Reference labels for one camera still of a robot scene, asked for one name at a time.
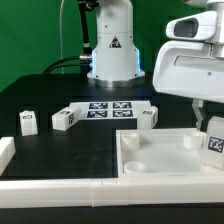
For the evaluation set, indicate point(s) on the white square tabletop tray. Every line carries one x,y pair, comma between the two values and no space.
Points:
156,152

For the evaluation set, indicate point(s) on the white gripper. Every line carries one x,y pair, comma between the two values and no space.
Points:
187,69

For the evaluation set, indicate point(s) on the white left fence block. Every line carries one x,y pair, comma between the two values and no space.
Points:
7,151

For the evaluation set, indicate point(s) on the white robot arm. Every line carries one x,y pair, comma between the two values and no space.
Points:
115,60

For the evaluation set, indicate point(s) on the white front fence bar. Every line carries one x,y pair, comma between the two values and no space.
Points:
110,192

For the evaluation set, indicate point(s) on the white marker tag sheet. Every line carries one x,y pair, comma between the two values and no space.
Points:
111,109

